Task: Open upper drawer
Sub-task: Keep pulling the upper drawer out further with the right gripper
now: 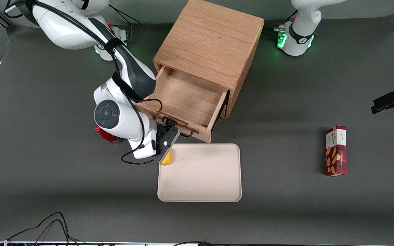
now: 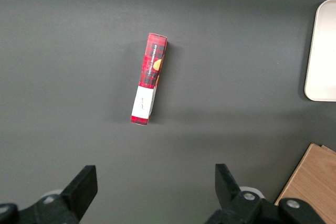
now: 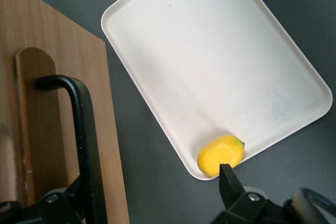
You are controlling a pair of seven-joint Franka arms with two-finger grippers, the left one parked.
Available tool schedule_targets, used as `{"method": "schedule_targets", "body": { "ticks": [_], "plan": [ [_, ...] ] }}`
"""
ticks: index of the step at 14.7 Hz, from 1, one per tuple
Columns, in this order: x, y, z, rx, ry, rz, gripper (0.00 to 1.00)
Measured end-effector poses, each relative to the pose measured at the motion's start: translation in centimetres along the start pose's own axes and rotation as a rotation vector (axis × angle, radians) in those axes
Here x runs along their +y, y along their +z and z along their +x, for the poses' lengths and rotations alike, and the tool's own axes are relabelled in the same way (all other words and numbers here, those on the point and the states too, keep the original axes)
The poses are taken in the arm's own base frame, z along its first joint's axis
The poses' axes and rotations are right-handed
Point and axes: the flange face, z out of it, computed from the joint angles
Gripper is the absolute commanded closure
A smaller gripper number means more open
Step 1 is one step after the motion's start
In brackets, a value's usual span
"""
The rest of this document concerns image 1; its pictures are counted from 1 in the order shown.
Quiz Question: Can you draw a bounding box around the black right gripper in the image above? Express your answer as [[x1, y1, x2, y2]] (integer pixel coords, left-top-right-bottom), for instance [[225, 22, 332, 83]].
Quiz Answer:
[[153, 117, 181, 163]]

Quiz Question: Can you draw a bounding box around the wooden drawer cabinet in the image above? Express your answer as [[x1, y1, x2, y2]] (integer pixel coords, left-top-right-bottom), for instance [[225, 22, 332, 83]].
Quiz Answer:
[[153, 0, 265, 119]]

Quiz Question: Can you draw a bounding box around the beige plastic tray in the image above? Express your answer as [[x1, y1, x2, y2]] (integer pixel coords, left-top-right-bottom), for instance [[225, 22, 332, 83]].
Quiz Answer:
[[157, 143, 242, 202]]

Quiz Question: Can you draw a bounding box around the red bottle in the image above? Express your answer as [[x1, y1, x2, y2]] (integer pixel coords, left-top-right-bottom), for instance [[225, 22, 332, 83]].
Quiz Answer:
[[95, 126, 121, 145]]

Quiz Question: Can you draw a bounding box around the red plaid shortbread box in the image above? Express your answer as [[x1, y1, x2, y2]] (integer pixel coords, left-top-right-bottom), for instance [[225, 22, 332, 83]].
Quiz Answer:
[[324, 125, 347, 177]]

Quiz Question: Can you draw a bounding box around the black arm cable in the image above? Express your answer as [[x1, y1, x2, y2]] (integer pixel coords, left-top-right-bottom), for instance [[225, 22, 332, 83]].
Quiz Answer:
[[4, 0, 165, 165]]

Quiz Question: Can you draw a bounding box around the black base cable bundle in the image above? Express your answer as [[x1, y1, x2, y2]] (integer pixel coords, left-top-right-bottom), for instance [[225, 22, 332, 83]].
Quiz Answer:
[[110, 5, 140, 45], [262, 26, 286, 40]]

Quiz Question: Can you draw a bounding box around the thin black cable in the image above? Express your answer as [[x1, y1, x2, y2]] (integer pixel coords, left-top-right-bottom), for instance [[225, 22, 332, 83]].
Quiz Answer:
[[7, 212, 81, 246], [173, 241, 214, 246]]

